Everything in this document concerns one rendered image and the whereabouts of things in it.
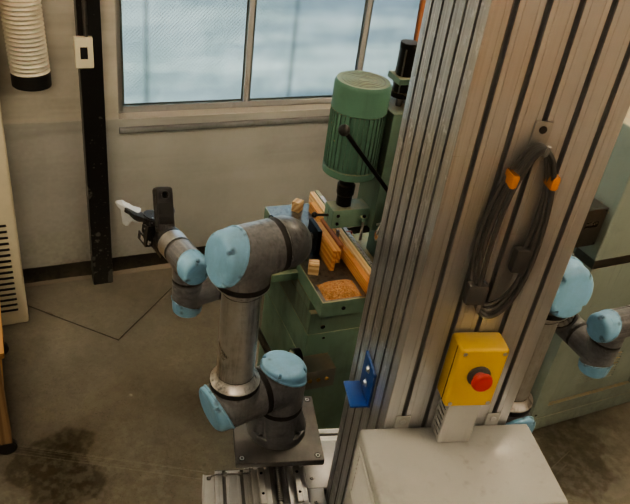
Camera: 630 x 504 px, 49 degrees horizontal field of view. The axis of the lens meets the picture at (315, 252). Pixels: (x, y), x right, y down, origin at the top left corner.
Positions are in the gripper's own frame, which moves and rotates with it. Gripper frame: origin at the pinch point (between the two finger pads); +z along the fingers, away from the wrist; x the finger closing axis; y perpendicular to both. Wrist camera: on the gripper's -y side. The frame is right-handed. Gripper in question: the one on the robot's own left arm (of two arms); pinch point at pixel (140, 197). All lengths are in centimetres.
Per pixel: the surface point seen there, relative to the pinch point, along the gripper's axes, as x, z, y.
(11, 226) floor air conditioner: -2, 113, 72
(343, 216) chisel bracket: 71, -5, 10
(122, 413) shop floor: 23, 40, 122
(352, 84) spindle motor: 60, -4, -35
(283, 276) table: 52, -5, 31
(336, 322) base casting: 65, -22, 40
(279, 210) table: 69, 27, 25
